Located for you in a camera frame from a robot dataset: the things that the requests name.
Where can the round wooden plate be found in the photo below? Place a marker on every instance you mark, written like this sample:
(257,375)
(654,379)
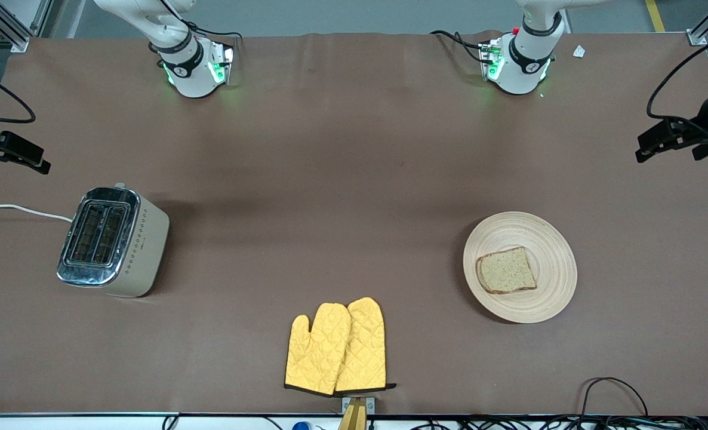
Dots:
(545,239)

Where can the brown bread slice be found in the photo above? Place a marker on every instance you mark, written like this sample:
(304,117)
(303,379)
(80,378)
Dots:
(506,272)

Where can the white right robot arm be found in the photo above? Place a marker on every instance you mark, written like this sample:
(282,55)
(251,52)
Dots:
(190,65)

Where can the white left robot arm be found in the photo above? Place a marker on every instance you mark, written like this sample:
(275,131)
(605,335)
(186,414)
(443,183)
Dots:
(524,65)

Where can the beige chrome two-slot toaster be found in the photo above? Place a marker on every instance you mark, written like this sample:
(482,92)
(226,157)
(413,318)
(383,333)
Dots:
(112,242)

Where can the small white paper scrap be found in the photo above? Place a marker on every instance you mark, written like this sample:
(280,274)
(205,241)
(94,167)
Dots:
(579,51)

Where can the yellow floor tape strip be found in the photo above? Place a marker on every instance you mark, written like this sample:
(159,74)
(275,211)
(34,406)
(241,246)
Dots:
(655,15)

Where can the yellow quilted oven mitt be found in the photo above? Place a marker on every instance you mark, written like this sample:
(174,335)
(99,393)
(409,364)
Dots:
(315,352)
(366,346)

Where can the small blue object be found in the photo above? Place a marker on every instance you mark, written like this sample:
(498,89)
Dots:
(301,426)

